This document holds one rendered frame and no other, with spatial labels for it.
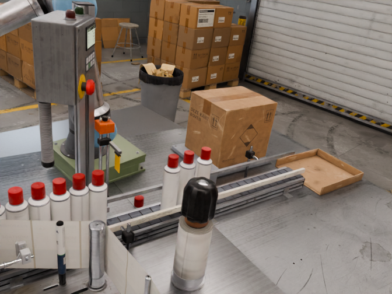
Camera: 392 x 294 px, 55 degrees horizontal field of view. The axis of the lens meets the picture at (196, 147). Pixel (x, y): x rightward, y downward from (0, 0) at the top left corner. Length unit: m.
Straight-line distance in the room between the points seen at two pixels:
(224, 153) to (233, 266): 0.61
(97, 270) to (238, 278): 0.37
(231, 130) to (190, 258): 0.74
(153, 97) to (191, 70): 1.29
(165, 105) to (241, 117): 2.25
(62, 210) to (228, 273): 0.47
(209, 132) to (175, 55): 3.49
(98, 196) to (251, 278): 0.47
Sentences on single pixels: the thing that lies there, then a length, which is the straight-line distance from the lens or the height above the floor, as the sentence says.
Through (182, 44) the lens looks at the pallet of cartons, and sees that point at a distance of 4.90.
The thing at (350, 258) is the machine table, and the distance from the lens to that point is 1.37.
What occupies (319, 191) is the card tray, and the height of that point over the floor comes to 0.83.
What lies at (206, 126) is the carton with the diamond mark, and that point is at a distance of 1.61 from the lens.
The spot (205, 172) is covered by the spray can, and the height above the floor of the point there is 1.01.
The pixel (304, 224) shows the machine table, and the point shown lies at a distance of 1.45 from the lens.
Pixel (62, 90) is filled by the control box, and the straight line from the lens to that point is 0.94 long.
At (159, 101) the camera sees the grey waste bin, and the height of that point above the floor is 0.37.
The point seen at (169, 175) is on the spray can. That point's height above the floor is 1.03.
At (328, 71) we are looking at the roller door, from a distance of 5.44.
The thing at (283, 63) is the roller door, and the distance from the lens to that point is 5.79.
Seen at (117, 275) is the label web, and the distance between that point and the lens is 0.94.
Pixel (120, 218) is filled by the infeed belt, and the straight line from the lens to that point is 1.23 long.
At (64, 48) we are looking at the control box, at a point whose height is 1.42.
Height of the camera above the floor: 1.63
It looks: 26 degrees down
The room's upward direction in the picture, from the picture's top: 8 degrees clockwise
